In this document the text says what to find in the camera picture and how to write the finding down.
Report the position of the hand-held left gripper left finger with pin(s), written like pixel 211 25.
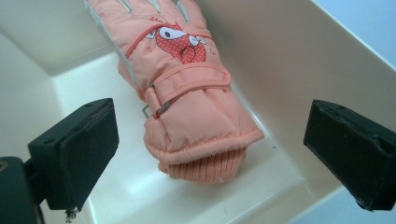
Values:
pixel 81 149

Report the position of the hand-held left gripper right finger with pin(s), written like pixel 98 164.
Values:
pixel 355 146

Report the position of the white box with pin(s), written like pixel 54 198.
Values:
pixel 77 87

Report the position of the pink winter glove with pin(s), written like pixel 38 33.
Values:
pixel 193 124

